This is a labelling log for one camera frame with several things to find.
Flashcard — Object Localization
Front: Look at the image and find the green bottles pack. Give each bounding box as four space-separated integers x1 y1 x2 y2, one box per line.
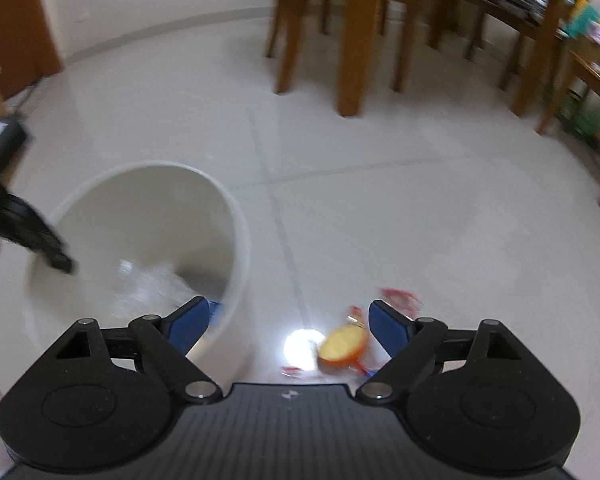
559 96 600 142

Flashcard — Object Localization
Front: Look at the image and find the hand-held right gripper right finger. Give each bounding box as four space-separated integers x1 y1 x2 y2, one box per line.
356 299 524 404

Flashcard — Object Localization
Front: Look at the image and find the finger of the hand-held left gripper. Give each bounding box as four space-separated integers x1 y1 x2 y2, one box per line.
0 192 78 277

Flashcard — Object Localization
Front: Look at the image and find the wooden chair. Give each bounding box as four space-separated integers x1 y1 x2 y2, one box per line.
266 0 417 94
427 0 532 92

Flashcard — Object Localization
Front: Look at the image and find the colourful boxes pile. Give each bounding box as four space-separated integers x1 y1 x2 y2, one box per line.
564 0 600 58

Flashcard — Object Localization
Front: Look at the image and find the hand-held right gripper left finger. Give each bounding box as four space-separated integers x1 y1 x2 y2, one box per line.
55 296 221 404

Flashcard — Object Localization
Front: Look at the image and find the wooden dining table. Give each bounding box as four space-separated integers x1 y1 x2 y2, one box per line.
276 0 590 119

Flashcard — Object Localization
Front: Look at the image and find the hollow orange peel half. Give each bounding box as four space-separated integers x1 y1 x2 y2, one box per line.
318 324 370 365

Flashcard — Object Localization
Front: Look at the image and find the white round waste bin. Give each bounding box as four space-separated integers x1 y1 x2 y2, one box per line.
26 161 252 377

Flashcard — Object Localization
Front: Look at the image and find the brown wooden door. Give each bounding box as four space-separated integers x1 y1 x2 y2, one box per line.
0 0 64 102

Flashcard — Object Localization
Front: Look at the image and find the red and clear snack wrapper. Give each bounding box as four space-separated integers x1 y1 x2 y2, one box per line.
280 287 426 379

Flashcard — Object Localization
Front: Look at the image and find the crumpled clear plastic bag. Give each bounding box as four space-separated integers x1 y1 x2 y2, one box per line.
111 259 201 322

